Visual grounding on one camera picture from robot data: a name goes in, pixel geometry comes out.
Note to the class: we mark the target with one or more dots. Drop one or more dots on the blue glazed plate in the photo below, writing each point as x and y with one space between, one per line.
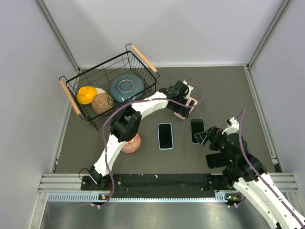
127 88

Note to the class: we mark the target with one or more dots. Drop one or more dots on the yellow ribbed bowl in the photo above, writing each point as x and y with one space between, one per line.
86 94

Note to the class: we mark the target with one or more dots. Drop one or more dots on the black phone case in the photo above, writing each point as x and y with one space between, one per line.
217 160

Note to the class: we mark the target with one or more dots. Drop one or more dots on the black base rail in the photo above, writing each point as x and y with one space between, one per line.
160 185

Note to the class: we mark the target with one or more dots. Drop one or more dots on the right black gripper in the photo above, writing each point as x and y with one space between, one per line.
213 134

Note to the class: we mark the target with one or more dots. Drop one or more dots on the pink phone case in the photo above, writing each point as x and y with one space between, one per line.
190 101

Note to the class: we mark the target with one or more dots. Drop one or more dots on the light blue phone case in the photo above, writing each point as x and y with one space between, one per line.
158 136

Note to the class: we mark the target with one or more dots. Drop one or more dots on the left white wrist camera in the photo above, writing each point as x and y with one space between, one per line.
188 90

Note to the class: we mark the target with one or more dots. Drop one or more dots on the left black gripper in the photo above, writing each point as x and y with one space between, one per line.
182 109

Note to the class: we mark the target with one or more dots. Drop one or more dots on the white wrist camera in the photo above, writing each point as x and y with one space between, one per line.
188 90
233 127

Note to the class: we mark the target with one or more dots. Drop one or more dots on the cream patterned bowl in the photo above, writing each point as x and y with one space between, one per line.
100 90

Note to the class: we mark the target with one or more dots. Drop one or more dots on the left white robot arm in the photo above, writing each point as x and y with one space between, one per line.
126 120

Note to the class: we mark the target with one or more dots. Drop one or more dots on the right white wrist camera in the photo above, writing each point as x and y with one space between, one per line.
233 127

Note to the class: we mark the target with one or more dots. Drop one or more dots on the black wire dish basket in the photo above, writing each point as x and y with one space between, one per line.
130 62

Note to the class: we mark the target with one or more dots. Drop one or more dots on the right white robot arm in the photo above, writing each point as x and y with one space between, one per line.
247 174

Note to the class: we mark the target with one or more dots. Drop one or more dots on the red patterned bowl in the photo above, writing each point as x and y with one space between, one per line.
132 145

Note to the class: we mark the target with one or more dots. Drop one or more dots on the brown ceramic bowl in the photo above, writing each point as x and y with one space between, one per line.
102 104

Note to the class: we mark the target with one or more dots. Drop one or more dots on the teal phone black screen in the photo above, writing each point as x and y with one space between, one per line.
197 126

